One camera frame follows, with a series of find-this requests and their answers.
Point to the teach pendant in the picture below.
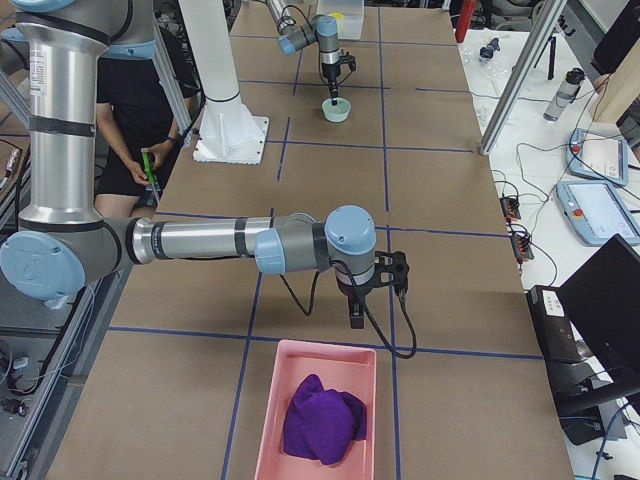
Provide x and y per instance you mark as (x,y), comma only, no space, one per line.
(594,155)
(596,212)

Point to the black computer box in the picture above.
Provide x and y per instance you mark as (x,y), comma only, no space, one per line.
(553,329)

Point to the clear plastic storage box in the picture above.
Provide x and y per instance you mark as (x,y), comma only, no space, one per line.
(350,28)

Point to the pink plastic tray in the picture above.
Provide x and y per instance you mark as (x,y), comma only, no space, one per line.
(343,368)

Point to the near teach pendant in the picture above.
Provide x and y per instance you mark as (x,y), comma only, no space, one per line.
(596,212)

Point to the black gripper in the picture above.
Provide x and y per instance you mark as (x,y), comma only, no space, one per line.
(351,291)
(330,71)

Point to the red fire extinguisher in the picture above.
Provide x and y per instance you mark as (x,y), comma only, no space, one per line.
(464,20)

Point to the black monitor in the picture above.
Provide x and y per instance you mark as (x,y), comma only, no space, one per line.
(601,299)

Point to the seated person in black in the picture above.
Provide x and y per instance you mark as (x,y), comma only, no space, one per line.
(134,116)

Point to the purple cloth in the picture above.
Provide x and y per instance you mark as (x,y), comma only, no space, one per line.
(320,424)

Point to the clear water bottle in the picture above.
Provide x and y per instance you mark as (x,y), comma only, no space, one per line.
(565,94)

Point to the mint green bowl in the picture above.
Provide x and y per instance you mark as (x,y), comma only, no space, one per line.
(336,110)

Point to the far teach pendant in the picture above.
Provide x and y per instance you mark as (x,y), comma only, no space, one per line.
(594,155)

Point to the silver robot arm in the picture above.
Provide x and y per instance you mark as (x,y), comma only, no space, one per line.
(63,244)
(296,32)

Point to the white camera pillar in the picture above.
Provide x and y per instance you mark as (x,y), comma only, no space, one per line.
(228,132)

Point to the aluminium frame post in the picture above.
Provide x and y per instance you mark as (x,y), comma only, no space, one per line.
(533,47)

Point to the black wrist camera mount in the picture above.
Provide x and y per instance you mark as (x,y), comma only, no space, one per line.
(391,269)

